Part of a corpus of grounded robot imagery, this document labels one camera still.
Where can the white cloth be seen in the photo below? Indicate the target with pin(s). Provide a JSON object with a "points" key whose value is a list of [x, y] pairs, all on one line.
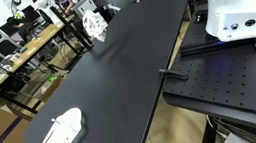
{"points": [[95, 25]]}

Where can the small brown cardboard box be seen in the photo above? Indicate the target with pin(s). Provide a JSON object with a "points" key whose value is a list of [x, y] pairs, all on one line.
{"points": [[51, 88]]}

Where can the white metal mounting plate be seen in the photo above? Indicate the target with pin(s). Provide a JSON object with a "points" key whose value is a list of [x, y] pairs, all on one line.
{"points": [[61, 133]]}

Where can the long wooden desk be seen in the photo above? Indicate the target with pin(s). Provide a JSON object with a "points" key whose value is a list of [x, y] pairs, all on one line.
{"points": [[35, 44]]}

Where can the black perforated breadboard table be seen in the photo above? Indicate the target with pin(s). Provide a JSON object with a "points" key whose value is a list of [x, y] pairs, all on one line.
{"points": [[236, 76]]}

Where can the black laptop screen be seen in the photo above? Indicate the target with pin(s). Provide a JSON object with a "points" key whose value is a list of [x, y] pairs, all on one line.
{"points": [[30, 13]]}

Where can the person in black clothes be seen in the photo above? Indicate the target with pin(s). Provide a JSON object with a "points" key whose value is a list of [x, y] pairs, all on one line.
{"points": [[20, 26]]}

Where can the black aluminium rail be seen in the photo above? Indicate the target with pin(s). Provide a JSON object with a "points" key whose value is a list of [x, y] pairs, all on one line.
{"points": [[198, 48]]}

